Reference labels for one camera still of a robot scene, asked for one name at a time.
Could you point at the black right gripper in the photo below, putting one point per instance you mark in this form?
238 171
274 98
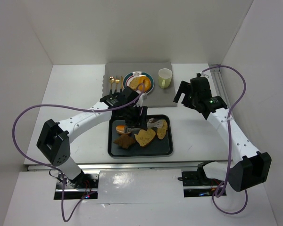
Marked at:
185 93

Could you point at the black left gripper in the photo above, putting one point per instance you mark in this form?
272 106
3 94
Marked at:
134 118

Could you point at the baguette slice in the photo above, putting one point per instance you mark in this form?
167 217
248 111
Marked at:
135 82

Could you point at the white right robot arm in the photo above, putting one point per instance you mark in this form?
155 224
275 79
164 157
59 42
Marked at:
249 166

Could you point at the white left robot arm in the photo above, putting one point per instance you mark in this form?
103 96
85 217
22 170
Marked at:
56 137

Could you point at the large seeded bread slice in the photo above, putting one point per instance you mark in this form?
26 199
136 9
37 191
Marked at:
145 137

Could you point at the narrow seeded bread slice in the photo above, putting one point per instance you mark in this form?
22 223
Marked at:
161 132

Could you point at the glazed round bun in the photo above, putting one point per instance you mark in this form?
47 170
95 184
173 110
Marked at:
120 129

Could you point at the pale green mug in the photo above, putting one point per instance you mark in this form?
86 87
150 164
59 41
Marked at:
164 78

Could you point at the black baking tray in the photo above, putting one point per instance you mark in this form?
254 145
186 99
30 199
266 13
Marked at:
158 147

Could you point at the white plate teal rim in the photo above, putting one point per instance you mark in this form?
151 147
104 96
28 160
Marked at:
135 74

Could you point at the aluminium rail right side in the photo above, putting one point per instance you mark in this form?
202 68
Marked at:
220 85

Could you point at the gold knife green handle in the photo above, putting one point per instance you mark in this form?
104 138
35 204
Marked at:
121 84

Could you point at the aluminium rail table front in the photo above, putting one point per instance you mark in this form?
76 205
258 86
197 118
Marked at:
140 165

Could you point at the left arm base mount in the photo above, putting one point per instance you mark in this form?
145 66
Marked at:
88 188

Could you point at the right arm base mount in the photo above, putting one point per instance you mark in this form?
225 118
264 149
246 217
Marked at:
197 184

